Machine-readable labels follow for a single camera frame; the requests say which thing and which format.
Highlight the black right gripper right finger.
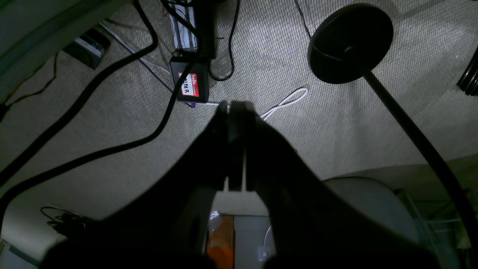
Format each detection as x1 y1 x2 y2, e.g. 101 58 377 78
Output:
229 101 440 269

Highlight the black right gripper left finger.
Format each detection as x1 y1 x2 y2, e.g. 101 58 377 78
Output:
41 102 227 269

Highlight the black box with red label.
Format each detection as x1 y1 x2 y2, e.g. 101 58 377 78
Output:
169 56 209 103

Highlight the black round lamp base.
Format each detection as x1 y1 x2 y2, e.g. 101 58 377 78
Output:
307 3 478 250

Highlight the black power adapter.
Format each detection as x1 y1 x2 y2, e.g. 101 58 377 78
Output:
62 28 111 70

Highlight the white cable loop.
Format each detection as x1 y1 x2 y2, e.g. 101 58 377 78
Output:
260 87 309 121

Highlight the thick black cable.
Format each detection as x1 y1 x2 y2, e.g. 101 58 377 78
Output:
0 0 204 217

